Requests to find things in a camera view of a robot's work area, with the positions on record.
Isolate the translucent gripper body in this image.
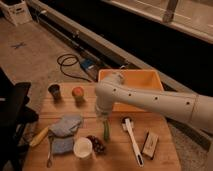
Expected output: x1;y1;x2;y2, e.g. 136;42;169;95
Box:
95;106;109;122

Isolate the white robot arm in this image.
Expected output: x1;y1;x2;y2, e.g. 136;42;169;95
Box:
95;72;213;134

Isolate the orange green cup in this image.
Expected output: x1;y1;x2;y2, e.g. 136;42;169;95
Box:
72;87;84;103

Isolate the white paper cup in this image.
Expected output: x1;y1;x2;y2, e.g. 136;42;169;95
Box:
73;137;92;159

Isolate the dark metal cup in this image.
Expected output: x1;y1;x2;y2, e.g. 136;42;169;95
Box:
48;84;61;100

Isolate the purple grapes bunch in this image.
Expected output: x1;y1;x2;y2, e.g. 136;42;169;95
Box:
88;135;106;155

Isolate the blue device on floor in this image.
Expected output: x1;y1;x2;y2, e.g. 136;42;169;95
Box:
80;59;95;71

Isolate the blue cloth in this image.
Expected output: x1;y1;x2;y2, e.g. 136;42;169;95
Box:
49;114;83;155

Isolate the yellow plastic bin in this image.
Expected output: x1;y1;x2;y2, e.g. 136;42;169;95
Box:
97;68;165;113

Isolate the small black white box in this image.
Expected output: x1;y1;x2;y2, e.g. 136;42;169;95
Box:
142;132;159;159

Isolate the metal spoon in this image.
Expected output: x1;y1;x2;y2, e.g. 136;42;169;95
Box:
46;136;54;168

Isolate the black chair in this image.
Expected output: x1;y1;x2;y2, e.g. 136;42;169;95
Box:
0;67;39;171

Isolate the white cardboard box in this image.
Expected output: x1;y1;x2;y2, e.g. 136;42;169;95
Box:
0;0;32;26

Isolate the white handled brush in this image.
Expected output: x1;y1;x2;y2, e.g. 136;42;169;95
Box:
122;117;144;167

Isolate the black cable loop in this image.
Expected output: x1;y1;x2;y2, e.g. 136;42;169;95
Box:
56;53;93;83

